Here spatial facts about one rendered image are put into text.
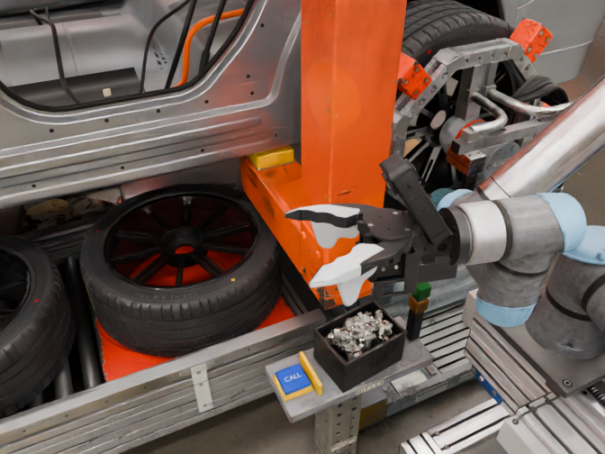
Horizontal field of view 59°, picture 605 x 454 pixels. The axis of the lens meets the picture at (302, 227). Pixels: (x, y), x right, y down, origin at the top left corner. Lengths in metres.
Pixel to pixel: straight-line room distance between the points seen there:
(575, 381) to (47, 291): 1.39
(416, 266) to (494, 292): 0.16
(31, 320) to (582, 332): 1.36
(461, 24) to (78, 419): 1.48
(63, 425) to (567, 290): 1.27
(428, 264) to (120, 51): 1.87
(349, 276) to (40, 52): 1.93
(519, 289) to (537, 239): 0.08
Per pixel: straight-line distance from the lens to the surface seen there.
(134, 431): 1.74
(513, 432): 1.12
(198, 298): 1.59
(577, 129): 0.82
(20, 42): 2.37
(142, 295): 1.64
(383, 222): 0.63
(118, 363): 1.80
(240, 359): 1.64
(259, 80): 1.68
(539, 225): 0.68
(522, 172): 0.82
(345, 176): 1.25
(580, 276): 1.02
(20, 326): 1.68
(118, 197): 3.00
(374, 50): 1.15
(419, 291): 1.40
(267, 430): 1.90
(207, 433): 1.92
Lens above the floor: 1.62
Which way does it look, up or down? 38 degrees down
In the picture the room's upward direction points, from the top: straight up
